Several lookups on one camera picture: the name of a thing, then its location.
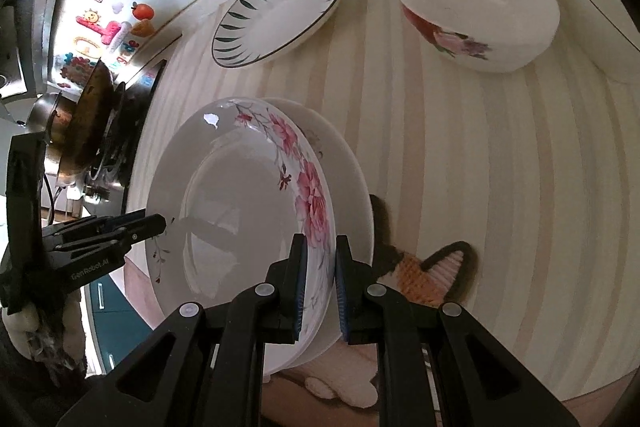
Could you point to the striped tablecloth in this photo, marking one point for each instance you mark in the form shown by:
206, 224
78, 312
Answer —
450, 157

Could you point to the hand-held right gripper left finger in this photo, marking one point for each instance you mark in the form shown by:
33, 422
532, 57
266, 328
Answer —
300, 292

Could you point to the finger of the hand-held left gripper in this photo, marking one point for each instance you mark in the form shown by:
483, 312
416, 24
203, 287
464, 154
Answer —
150, 226
134, 216

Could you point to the cluster of colourful decorative stickers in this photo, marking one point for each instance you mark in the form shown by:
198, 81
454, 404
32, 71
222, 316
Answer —
100, 32

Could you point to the pink floral white plate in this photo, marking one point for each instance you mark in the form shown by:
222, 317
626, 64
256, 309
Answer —
225, 187

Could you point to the black rimmed white bowl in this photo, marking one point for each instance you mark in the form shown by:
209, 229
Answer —
600, 7

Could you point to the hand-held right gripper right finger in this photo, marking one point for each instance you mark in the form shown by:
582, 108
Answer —
342, 297

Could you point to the black gas stove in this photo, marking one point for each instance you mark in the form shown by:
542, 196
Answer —
127, 127

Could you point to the steel pot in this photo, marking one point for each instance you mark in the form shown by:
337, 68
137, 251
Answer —
47, 119

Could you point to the leaf pattern white plate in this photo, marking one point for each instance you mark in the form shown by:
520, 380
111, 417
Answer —
280, 12

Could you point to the dark wok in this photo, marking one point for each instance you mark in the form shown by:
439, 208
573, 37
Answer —
87, 117

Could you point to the plain white plate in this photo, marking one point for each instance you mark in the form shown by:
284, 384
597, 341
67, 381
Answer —
350, 187

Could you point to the grey range hood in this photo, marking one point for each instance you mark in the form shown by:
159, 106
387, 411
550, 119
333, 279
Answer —
35, 32

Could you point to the teal cabinet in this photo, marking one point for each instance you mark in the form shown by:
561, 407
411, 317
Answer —
110, 322

